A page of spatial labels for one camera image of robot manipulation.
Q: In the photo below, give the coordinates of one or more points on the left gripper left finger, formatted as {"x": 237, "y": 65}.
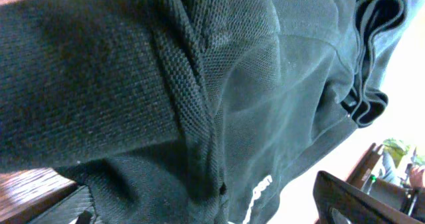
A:
{"x": 78, "y": 207}

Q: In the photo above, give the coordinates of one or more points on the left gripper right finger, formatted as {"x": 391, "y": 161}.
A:
{"x": 379, "y": 202}

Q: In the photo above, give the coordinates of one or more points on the black polo shirt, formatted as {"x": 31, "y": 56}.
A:
{"x": 190, "y": 111}

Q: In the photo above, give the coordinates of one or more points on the person in background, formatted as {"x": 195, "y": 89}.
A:
{"x": 399, "y": 182}

